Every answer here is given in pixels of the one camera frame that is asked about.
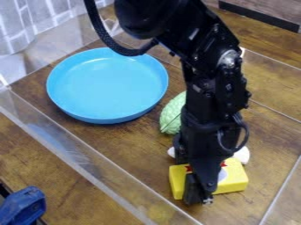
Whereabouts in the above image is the green bitter gourd toy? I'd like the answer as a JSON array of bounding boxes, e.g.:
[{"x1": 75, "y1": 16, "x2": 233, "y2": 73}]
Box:
[{"x1": 161, "y1": 91, "x2": 186, "y2": 134}]

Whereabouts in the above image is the white toy fish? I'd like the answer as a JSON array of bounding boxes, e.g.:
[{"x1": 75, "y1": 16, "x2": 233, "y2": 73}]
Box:
[{"x1": 167, "y1": 147, "x2": 250, "y2": 165}]

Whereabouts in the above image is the blue round tray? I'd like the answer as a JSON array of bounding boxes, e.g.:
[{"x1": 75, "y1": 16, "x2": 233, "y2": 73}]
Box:
[{"x1": 46, "y1": 47, "x2": 169, "y2": 124}]

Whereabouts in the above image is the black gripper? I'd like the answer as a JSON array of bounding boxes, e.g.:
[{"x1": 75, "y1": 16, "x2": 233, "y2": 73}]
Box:
[{"x1": 173, "y1": 107, "x2": 249, "y2": 205}]

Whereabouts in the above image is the yellow butter brick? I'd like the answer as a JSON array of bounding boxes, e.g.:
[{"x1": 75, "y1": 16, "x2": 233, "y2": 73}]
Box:
[{"x1": 170, "y1": 157, "x2": 249, "y2": 200}]

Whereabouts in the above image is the black braided cable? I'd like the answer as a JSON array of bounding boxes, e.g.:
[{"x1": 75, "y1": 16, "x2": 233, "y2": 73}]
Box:
[{"x1": 83, "y1": 0, "x2": 161, "y2": 57}]

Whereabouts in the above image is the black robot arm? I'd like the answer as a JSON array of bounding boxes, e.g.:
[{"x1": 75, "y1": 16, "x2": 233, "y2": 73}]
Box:
[{"x1": 114, "y1": 0, "x2": 250, "y2": 205}]

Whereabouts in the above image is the blue clamp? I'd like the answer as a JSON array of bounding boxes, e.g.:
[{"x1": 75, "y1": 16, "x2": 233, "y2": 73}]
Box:
[{"x1": 0, "y1": 186, "x2": 46, "y2": 225}]

